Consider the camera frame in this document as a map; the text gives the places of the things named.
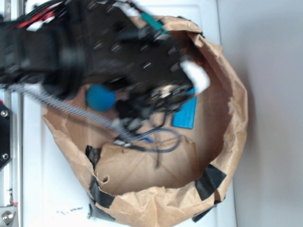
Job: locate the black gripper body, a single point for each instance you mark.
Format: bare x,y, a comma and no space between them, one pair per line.
124,55

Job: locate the blue dimpled ball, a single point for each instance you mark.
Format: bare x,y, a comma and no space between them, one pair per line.
99,98

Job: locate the brown paper bag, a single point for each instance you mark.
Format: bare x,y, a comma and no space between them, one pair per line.
128,185

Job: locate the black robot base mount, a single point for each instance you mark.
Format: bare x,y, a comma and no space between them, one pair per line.
5,135

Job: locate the aluminium frame rail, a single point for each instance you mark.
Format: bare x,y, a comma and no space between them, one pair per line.
11,177

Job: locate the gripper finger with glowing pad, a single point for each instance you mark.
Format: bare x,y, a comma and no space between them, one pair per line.
197,75

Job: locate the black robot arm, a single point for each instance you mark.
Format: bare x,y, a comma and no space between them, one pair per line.
66,44

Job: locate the blue rectangular block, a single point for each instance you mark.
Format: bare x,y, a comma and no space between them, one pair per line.
186,116

